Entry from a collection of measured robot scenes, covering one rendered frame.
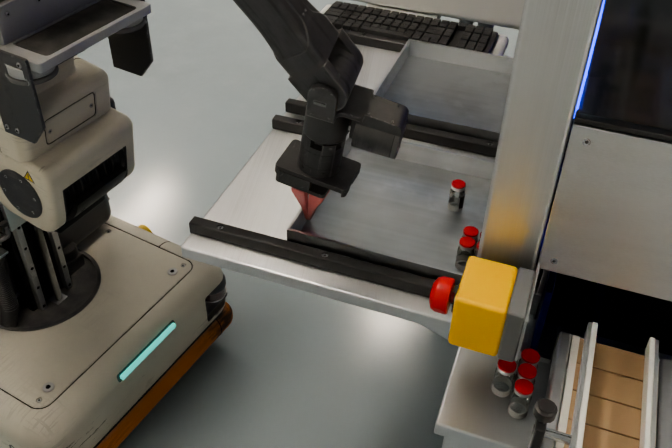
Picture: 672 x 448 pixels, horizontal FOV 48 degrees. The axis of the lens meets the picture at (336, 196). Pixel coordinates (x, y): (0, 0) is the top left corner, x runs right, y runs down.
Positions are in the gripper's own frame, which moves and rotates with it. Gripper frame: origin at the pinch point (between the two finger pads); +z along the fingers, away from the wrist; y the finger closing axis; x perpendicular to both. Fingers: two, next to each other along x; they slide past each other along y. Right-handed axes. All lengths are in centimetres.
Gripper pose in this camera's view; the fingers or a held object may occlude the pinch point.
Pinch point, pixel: (310, 212)
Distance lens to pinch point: 107.2
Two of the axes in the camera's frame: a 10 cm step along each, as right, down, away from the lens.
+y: 9.2, 3.5, -1.7
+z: -1.5, 7.3, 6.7
